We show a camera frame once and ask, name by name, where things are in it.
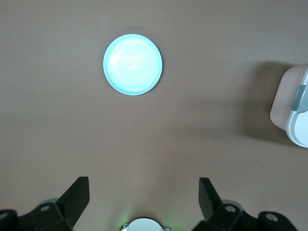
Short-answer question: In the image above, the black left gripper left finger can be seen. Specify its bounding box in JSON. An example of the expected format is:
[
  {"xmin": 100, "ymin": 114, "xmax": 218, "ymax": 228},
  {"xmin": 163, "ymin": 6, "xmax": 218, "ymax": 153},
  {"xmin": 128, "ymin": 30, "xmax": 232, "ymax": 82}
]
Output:
[{"xmin": 0, "ymin": 177, "xmax": 90, "ymax": 231}]

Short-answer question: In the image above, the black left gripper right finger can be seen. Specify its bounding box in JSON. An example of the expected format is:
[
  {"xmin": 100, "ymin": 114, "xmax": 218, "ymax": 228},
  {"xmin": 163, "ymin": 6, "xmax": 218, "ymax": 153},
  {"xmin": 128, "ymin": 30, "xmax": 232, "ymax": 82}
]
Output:
[{"xmin": 192, "ymin": 177, "xmax": 298, "ymax": 231}]

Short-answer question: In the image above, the white lidded storage box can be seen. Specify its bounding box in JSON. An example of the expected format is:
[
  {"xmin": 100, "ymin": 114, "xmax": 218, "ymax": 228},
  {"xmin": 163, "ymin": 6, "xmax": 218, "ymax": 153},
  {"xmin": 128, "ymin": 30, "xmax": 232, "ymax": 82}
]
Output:
[{"xmin": 269, "ymin": 64, "xmax": 308, "ymax": 148}]

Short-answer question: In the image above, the light blue round plate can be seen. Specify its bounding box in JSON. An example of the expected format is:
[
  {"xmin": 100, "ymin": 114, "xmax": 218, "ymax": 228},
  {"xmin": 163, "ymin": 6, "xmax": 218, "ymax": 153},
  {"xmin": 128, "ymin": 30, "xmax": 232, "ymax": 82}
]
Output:
[{"xmin": 103, "ymin": 34, "xmax": 163, "ymax": 96}]

